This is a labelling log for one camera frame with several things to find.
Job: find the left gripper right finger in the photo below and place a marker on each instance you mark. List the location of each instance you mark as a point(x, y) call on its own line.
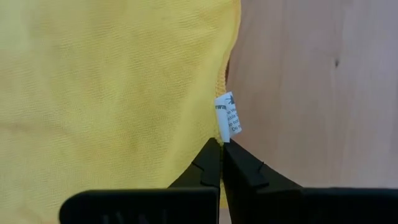
point(280, 205)

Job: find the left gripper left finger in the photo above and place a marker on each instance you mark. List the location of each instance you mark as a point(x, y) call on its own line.
point(140, 207)

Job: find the yellow microfiber towel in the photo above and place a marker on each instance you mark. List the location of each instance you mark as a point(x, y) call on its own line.
point(109, 93)

